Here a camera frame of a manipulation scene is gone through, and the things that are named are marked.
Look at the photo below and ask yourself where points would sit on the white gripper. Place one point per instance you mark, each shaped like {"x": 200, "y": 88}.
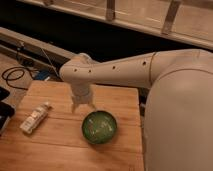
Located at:
{"x": 82, "y": 94}

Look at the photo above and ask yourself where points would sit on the white plastic bottle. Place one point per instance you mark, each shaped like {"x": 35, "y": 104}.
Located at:
{"x": 35, "y": 118}

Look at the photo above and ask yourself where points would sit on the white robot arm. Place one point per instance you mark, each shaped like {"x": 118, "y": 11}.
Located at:
{"x": 178, "y": 122}

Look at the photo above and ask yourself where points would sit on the green ceramic bowl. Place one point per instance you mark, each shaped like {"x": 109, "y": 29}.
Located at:
{"x": 99, "y": 127}

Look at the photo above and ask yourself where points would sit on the blue object behind table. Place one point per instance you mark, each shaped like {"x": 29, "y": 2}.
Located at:
{"x": 42, "y": 75}

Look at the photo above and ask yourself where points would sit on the black device at left edge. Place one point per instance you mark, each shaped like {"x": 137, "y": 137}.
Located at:
{"x": 6, "y": 110}

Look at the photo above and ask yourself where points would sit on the metal rail along wall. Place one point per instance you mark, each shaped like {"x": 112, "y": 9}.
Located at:
{"x": 56, "y": 56}

